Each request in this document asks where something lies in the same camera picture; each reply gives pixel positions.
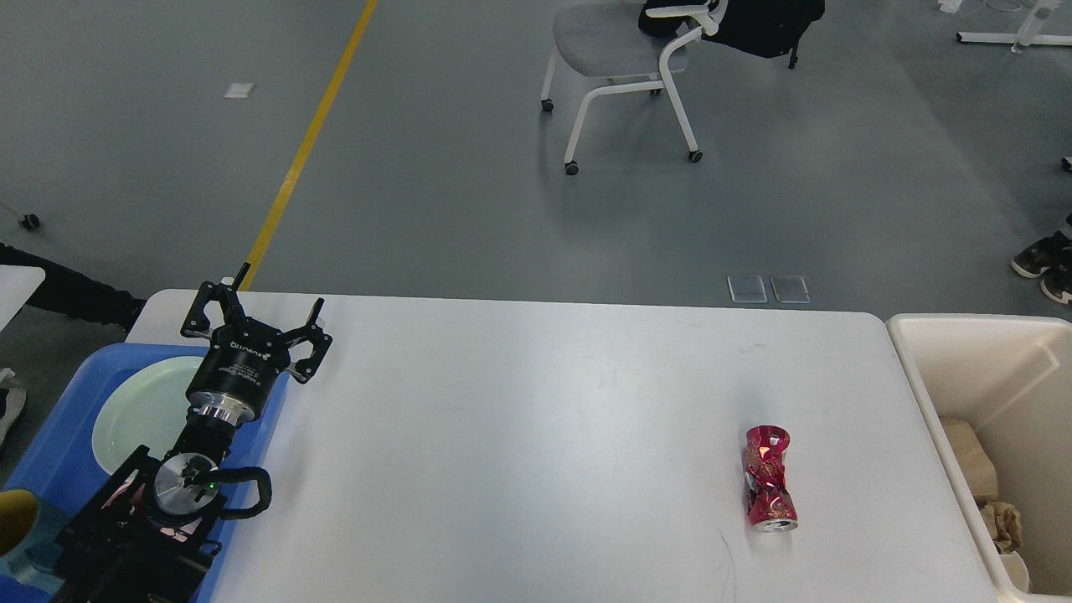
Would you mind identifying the white stand base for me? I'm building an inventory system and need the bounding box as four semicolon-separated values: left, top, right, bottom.
955;1;1071;53

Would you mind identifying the person dark clothing left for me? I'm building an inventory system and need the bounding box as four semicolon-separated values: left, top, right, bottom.
0;242;147;445

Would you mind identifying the beige plastic bin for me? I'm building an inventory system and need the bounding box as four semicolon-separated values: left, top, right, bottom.
887;314;1071;602

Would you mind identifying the white paper cup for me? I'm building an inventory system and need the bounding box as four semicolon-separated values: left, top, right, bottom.
998;551;1030;593

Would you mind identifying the white grey office chair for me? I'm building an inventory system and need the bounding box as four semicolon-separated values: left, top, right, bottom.
540;1;729;176

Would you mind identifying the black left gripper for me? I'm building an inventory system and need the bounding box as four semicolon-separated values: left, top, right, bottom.
181;263;334;424

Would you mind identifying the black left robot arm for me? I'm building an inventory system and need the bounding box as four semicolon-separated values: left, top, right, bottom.
53;264;332;602

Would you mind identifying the red small packet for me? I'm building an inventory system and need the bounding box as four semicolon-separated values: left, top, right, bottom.
742;425;799;533

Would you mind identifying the napkin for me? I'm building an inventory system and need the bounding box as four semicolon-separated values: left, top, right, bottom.
979;501;1023;554

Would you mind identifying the black backpack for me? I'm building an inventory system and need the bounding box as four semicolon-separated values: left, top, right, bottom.
638;1;827;70

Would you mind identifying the light green plate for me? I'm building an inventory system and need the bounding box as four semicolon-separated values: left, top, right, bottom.
91;356;202;475

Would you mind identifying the teal mug yellow inside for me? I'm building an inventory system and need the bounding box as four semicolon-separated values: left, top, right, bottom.
1;488;70;595

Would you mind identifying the person black sneakers right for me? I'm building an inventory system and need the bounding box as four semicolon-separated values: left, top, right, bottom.
1010;214;1071;306

